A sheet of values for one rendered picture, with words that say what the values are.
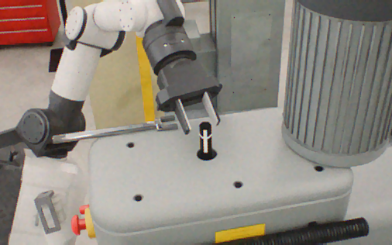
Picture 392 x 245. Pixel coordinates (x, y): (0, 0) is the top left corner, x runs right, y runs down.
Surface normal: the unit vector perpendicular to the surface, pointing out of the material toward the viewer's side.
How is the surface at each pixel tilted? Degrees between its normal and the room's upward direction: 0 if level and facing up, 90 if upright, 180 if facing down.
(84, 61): 86
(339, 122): 90
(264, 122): 0
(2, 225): 59
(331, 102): 90
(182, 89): 30
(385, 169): 0
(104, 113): 90
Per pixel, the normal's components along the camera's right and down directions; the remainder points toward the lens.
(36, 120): -0.45, 0.08
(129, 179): -0.04, -0.80
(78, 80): 0.50, 0.44
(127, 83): 0.19, 0.58
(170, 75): 0.18, -0.43
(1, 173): 0.39, 0.02
